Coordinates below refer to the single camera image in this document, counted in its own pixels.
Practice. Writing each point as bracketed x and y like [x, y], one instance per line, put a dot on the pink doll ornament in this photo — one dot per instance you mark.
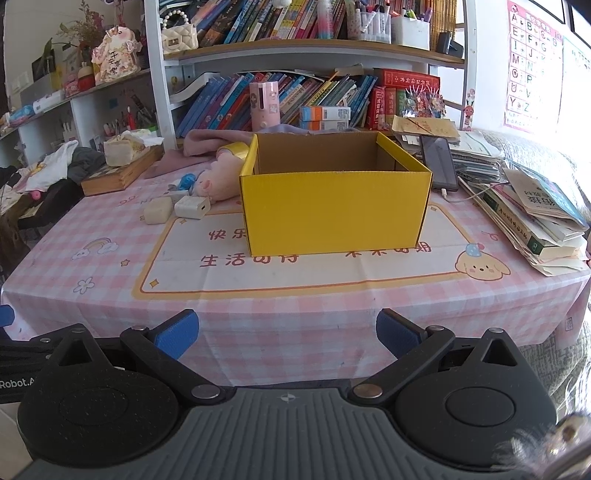
[115, 53]

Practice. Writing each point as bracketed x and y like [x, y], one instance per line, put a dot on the person's fluffy grey clothing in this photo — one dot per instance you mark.
[531, 447]

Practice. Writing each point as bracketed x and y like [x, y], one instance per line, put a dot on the small black device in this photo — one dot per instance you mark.
[449, 45]

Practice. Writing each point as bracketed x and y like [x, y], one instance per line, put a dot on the stack of thin booklets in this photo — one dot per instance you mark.
[478, 152]

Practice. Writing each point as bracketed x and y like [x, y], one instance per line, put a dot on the dark grey garment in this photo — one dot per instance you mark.
[85, 161]

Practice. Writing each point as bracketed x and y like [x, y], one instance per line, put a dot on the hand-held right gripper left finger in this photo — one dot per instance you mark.
[178, 330]

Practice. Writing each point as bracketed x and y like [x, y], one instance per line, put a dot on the white garment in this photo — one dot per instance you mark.
[51, 168]

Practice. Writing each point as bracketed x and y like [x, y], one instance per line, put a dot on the red boxed book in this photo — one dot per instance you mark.
[390, 107]
[376, 108]

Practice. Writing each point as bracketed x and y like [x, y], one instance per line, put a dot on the pink plush toy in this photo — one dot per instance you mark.
[210, 177]

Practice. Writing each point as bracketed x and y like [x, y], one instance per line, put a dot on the brown paper envelope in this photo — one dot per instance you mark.
[425, 127]

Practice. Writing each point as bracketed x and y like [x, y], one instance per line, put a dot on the white bookshelf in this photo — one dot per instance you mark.
[157, 92]

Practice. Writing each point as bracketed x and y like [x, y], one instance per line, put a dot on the white pen holder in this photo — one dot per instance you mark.
[410, 32]

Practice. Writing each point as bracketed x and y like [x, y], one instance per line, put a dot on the yellow cardboard box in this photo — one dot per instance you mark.
[332, 212]

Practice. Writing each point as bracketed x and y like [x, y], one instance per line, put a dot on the thick red dictionary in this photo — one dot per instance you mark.
[406, 78]

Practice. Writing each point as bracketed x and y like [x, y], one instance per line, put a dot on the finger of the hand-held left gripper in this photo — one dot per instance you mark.
[5, 316]

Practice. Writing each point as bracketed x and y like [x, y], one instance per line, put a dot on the row of blue picture books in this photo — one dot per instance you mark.
[221, 104]

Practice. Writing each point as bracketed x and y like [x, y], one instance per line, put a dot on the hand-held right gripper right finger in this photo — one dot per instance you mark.
[392, 330]

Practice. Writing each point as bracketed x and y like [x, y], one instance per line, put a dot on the white power adapter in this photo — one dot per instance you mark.
[191, 207]

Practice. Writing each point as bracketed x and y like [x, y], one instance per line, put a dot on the black chair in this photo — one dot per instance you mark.
[41, 207]

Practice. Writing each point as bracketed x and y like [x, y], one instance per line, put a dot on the wooden tray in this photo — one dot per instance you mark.
[120, 175]

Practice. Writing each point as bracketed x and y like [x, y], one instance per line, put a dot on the cream tissue pack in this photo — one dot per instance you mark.
[124, 145]

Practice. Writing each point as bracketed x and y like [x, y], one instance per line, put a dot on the alphabet wall poster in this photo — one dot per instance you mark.
[531, 64]

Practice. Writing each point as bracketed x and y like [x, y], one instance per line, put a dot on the pastel gradient bottle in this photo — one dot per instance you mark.
[325, 21]

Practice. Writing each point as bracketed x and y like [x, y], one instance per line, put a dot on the low white shelf unit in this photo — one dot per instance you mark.
[46, 120]

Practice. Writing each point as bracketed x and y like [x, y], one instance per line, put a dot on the colourful character standee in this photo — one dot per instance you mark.
[422, 104]

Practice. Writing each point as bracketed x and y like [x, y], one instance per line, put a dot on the white quilted handbag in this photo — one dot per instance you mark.
[179, 34]

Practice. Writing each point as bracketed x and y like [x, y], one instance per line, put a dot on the black picture frame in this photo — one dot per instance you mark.
[549, 9]

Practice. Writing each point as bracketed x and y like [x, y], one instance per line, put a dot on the row of orange books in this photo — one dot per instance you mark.
[445, 16]

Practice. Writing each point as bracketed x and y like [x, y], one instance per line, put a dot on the white spray bottle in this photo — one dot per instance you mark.
[180, 193]

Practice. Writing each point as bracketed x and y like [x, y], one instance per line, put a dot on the purple cloth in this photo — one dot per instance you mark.
[286, 128]

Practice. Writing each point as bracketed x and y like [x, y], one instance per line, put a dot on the pile of workbooks and papers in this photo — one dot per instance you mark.
[531, 217]

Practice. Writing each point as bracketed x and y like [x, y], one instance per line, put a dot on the cartoon deer sticker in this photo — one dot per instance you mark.
[469, 108]

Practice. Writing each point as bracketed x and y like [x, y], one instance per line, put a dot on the cream power adapter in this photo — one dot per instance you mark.
[158, 211]

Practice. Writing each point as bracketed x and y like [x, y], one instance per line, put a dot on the row of colourful storybooks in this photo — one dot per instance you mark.
[258, 18]

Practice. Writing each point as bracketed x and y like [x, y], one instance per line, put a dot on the pink cloth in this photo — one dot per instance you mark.
[203, 143]

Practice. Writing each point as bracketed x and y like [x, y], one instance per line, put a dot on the red jar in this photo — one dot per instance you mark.
[85, 78]

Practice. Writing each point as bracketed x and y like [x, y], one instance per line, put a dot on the pink cartoon tumbler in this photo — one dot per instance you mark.
[264, 106]

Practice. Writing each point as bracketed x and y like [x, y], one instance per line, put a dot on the orange and white carton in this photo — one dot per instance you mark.
[323, 125]
[324, 113]

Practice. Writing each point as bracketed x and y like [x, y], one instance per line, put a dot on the dried flower bouquet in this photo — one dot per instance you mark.
[85, 21]

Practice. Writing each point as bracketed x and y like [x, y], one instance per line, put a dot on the clear marker pen holder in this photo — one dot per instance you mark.
[369, 21]

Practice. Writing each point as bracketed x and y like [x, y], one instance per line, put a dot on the black smartphone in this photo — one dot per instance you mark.
[438, 161]

